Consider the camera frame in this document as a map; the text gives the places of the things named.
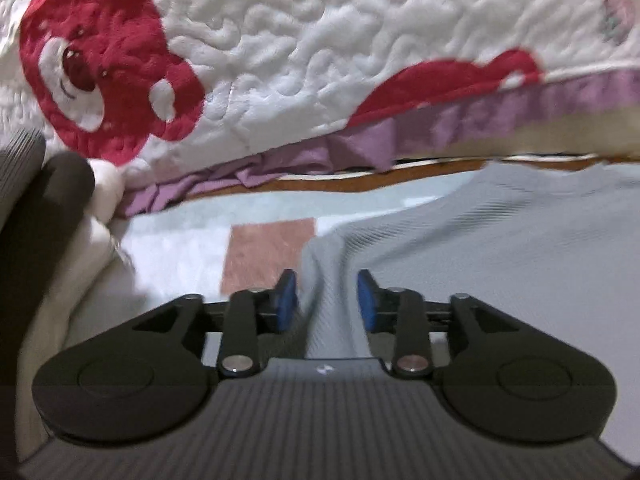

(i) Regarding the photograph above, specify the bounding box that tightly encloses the dark brown folded garment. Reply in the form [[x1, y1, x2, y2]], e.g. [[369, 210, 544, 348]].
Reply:
[[1, 152, 96, 465]]

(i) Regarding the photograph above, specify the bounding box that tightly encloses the white quilt with red bears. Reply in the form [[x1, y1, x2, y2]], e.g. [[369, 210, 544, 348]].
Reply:
[[1, 0, 639, 217]]

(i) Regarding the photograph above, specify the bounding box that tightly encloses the grey folded garment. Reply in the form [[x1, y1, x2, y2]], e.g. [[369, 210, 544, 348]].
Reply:
[[0, 129, 46, 226]]

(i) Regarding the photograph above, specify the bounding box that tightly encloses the cream folded garment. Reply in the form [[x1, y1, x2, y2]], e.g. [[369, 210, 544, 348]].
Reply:
[[14, 159, 125, 460]]

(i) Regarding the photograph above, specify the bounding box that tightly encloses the checkered cartoon floor mat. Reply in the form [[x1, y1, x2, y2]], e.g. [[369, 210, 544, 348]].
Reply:
[[64, 159, 640, 361]]

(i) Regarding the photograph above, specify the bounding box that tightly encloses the grey waffle knit garment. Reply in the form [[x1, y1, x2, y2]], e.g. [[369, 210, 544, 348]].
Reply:
[[257, 161, 640, 466]]

